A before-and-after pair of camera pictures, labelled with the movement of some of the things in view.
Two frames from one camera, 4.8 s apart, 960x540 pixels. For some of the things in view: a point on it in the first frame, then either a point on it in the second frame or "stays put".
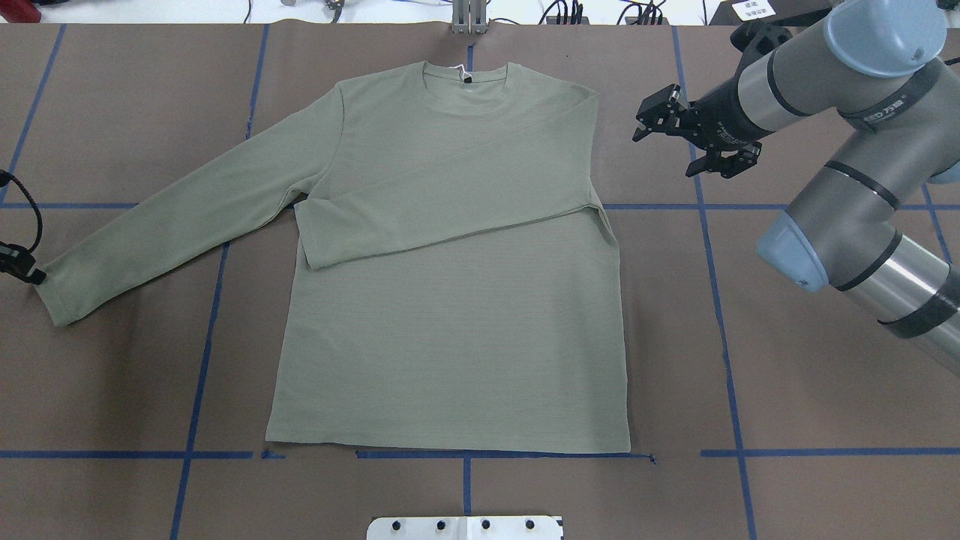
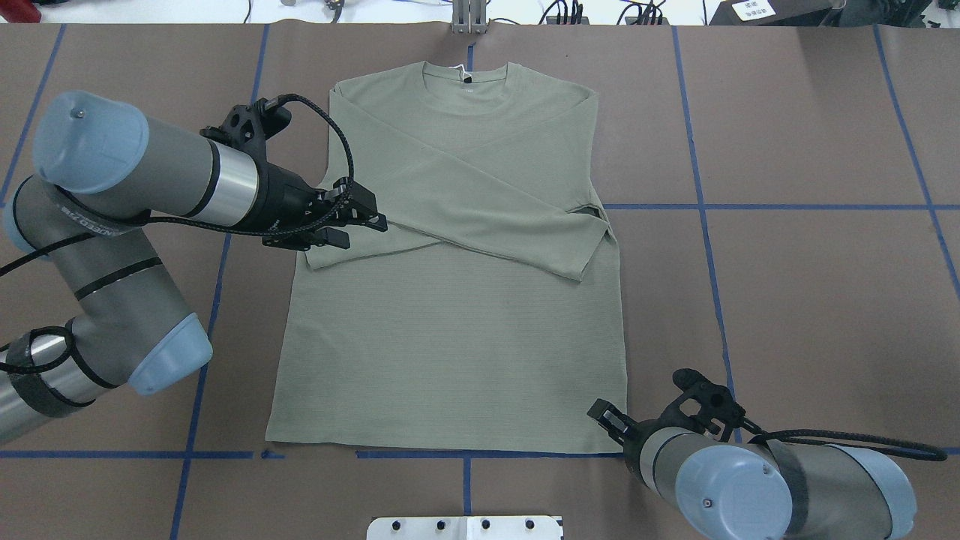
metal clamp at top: x=469 y=16 stays put
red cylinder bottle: x=19 y=11 stays put
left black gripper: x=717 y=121 to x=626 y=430
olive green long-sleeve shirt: x=457 y=286 stays put
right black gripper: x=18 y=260 to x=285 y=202
